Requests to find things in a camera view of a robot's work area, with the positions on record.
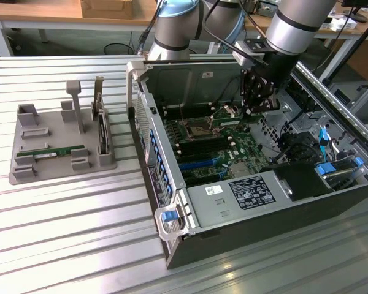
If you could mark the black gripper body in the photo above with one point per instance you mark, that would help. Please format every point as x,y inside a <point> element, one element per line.
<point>279,69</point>

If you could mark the green RAM stick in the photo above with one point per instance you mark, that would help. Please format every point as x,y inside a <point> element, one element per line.
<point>233,122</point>
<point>64,150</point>

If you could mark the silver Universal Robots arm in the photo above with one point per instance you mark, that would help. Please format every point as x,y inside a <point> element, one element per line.
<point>294,27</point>

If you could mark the perforated metal drive cage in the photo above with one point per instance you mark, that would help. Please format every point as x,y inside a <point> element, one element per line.
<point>273,128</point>

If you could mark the metal socket cover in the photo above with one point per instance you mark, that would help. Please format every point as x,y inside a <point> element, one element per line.
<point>224,113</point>

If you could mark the green motherboard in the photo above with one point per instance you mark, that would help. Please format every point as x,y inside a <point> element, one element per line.
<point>248,141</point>

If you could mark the grey metal device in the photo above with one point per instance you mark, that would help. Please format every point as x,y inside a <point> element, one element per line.
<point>268,9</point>

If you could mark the black RAM slot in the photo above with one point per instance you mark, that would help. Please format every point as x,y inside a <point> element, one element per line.
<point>190,114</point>
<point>187,108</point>
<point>202,151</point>
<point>202,147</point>
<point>202,139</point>
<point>202,143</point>

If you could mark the CPU socket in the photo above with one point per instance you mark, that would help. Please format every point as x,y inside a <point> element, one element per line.
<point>197,130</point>

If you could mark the thin metal locking lever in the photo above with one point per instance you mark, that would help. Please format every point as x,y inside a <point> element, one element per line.
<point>182,112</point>

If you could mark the silver chipset heatsink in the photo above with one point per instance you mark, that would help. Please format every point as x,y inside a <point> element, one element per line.
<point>238,170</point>

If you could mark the black tripod pole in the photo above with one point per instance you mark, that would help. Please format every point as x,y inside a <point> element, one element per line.
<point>352,49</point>

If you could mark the white flat box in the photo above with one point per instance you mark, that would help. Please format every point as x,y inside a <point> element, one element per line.
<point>343,24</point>

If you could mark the blue drive latch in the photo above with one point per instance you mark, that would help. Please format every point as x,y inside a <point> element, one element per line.
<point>325,169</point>

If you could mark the blue expansion slot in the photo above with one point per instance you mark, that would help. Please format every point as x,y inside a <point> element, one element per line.
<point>196,164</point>

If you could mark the black monitor stand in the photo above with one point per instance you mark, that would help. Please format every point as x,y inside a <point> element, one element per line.
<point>357,15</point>

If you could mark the black expansion slot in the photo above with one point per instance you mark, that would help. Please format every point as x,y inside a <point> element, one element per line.
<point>205,180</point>

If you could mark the grey power supply unit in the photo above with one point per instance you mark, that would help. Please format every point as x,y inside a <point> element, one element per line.
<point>208,208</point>

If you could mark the open black PC case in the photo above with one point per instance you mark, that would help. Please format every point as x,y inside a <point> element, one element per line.
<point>263,232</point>

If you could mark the blue case release latch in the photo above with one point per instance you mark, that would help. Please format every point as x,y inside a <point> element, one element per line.
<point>168,215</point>

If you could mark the black graphics card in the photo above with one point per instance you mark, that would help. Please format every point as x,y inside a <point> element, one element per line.
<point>102,134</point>

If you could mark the brown cardboard box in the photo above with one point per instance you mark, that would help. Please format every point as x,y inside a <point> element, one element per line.
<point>101,7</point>

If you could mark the grey parts rack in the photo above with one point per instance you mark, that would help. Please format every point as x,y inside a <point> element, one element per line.
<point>58,122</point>

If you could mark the wrist camera with black bracket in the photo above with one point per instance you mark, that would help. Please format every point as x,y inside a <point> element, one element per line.
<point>248,53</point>

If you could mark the wooden desk with white frame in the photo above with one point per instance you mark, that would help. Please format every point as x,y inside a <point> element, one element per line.
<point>33,9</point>
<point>340,33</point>

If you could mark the black plastic duct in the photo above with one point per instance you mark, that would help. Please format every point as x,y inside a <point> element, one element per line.
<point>300,180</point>

